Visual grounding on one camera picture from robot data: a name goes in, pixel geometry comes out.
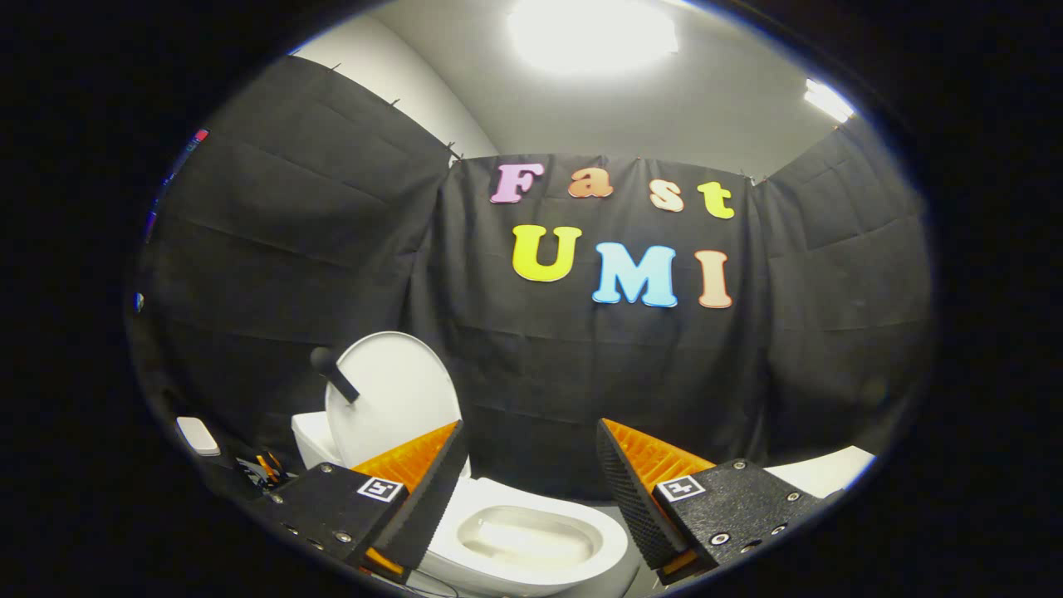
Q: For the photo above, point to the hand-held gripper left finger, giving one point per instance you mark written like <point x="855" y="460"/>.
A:
<point x="428" y="515"/>

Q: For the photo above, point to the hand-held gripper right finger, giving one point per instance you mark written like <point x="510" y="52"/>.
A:
<point x="635" y="507"/>

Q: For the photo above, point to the white toilet lid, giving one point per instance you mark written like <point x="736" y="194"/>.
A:
<point x="399" y="390"/>

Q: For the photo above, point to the white toilet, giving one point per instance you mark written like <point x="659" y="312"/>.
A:
<point x="490" y="498"/>

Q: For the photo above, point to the black backdrop cloth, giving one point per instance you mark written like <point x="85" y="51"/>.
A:
<point x="540" y="374"/>

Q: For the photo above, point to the orange black clamp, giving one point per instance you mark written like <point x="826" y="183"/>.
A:
<point x="267" y="467"/>

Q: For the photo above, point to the grey drawer cabinet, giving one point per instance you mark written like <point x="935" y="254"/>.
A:
<point x="822" y="472"/>

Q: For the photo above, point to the small ceiling light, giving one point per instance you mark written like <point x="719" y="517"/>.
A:
<point x="828" y="100"/>

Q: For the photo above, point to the large ceiling light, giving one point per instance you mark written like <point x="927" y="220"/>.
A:
<point x="590" y="33"/>

